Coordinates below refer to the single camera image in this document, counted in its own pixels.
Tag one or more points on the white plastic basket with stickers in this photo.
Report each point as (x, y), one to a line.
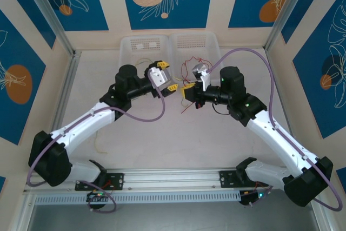
(140, 52)

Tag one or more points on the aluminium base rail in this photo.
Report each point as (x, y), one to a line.
(173, 178)

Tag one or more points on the aluminium frame post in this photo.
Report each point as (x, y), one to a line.
(46, 9)
(286, 9)

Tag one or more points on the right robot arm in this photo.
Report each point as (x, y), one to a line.
(278, 139)

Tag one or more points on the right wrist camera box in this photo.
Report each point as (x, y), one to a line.
(201, 72)

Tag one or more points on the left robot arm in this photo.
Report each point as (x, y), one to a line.
(81, 125)

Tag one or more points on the white paper sticker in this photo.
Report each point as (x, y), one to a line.
(139, 46)
(153, 44)

